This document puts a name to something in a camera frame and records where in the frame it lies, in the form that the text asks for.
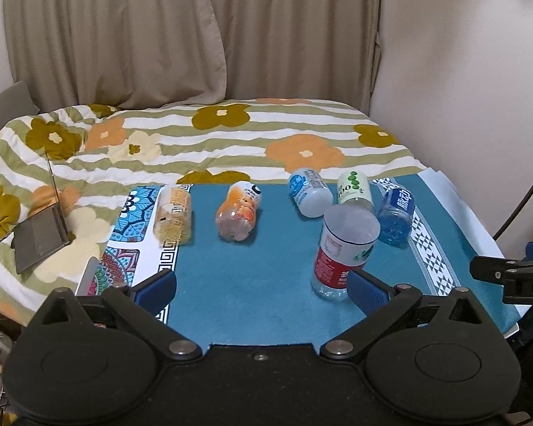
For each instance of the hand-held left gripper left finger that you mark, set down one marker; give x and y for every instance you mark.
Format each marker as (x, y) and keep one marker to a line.
(156, 285)

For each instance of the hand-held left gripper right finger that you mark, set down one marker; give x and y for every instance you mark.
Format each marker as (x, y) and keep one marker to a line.
(367, 291)

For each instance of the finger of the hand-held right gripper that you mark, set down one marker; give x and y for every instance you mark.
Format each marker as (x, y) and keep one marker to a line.
(493, 268)

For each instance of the red label clear plastic cup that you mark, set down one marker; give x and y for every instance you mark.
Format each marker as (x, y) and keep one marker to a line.
(344, 248)

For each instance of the green dotted label plastic cup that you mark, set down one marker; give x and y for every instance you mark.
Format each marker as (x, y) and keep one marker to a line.
(354, 186)

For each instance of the orange print clear plastic cup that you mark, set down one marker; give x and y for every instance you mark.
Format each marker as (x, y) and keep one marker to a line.
(239, 213)

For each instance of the blue white label plastic cup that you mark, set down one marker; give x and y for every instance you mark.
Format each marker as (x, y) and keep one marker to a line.
(308, 191)

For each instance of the white board under mat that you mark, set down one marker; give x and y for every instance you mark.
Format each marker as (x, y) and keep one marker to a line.
(466, 213)

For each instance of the silver flat device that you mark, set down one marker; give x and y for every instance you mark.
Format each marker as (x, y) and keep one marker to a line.
(89, 277)

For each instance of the teal patterned mat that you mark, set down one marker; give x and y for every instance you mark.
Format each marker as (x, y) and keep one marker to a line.
(257, 270)

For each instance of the grey laptop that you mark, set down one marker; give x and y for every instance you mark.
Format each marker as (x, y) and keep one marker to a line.
(40, 237)

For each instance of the floral striped blanket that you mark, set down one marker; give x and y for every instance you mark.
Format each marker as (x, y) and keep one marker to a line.
(231, 137)

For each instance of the grey headboard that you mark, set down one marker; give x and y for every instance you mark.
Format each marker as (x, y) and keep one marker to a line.
(6, 106)

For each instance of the beige curtain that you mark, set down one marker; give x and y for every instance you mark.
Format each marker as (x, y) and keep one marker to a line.
(160, 31)

